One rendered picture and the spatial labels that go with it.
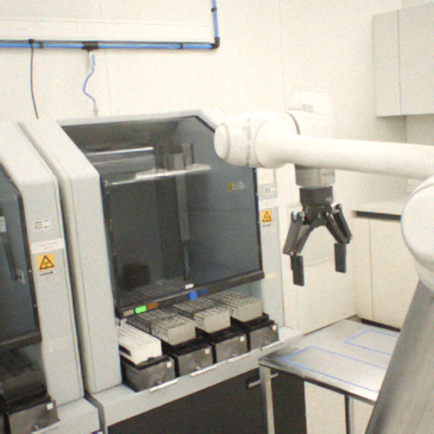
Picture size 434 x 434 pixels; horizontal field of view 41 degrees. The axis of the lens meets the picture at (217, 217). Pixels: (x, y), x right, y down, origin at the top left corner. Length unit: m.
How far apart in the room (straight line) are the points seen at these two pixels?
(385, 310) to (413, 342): 3.36
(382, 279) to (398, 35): 1.65
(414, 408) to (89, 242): 1.19
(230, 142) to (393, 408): 0.56
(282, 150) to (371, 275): 3.18
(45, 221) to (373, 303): 2.94
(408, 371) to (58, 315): 1.20
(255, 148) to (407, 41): 3.17
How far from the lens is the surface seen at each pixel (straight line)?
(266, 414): 1.97
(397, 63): 4.30
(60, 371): 1.92
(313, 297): 4.09
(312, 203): 1.31
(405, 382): 0.94
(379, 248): 4.16
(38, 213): 1.80
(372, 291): 4.29
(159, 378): 1.99
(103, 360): 1.97
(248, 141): 1.17
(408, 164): 1.07
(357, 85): 4.28
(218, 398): 2.15
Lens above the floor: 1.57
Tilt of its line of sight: 9 degrees down
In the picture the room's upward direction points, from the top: 5 degrees counter-clockwise
